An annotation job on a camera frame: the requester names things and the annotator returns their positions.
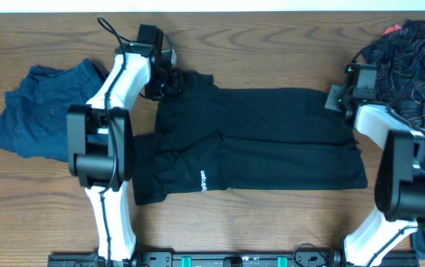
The blue folded garment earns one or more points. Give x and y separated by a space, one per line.
33 122

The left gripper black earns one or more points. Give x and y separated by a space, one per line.
176 90

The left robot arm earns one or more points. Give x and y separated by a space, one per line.
100 140

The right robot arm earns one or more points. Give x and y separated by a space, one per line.
400 185

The black mounting rail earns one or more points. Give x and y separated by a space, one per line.
306 258

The black red patterned garment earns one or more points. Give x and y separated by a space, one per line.
400 59

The black t-shirt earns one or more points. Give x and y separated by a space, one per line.
213 139

